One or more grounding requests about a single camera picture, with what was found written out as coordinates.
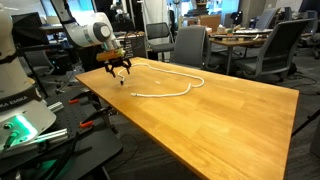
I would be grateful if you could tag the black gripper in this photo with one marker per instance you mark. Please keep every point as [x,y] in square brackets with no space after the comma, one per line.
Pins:
[117,62]

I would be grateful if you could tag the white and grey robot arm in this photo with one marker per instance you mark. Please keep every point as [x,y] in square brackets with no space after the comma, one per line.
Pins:
[24,114]

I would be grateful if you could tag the black mesh office chair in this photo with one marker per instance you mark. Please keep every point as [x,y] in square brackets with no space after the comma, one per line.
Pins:
[157,31]

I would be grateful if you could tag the black perforated mounting board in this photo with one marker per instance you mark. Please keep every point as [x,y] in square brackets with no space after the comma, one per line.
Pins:
[83,152]

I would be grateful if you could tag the grey office chair near table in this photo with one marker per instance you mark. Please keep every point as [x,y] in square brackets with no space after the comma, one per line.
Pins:
[192,47]

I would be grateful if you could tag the grey office chair right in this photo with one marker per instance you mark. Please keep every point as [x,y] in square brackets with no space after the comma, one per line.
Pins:
[276,54]

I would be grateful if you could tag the wrist camera on wooden mount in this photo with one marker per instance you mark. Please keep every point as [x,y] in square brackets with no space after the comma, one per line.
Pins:
[108,55]

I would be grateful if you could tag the orange handled clamp near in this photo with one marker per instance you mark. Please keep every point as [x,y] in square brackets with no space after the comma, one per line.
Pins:
[102,113]

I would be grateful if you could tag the orange handled clamp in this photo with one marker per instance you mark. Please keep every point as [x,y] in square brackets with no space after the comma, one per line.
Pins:
[102,113]
[84,97]

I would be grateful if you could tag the orange handled clamp far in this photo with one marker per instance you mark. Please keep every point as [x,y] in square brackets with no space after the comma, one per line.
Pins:
[84,97]

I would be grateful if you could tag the silver aluminium extrusion rail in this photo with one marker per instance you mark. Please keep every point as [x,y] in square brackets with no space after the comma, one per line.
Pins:
[54,136]

